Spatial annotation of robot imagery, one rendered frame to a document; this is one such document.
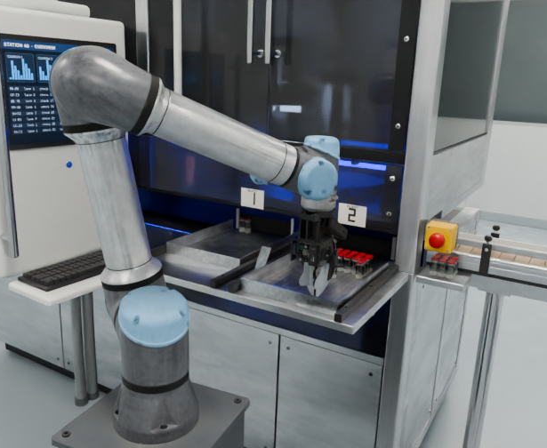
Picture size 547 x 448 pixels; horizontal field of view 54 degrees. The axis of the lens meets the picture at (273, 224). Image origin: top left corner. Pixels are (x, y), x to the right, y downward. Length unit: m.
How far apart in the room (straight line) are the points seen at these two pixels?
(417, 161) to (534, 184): 4.66
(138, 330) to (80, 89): 0.38
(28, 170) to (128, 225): 0.76
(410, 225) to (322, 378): 0.59
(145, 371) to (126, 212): 0.28
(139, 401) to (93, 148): 0.43
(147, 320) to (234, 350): 1.06
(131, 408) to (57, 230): 0.92
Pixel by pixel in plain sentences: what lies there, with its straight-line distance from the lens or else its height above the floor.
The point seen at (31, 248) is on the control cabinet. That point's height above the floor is 0.87.
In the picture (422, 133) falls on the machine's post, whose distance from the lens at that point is 1.46.
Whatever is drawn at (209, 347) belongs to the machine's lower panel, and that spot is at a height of 0.45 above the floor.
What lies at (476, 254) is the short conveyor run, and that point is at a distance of 1.62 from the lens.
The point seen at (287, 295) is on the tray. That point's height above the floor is 0.90.
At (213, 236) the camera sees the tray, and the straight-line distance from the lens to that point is 1.78.
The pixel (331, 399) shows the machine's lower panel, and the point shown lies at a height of 0.41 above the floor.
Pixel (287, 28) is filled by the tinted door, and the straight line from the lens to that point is 1.63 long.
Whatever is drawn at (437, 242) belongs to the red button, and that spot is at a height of 1.00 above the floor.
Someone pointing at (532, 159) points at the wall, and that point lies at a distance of 6.07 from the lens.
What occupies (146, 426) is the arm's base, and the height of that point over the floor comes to 0.82.
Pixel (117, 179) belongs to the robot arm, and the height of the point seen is 1.21.
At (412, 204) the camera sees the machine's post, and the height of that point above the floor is 1.08.
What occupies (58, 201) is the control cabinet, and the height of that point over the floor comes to 1.00.
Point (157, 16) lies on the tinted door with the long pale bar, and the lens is 1.92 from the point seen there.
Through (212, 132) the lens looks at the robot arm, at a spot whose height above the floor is 1.31.
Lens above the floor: 1.39
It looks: 15 degrees down
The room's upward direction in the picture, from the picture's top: 2 degrees clockwise
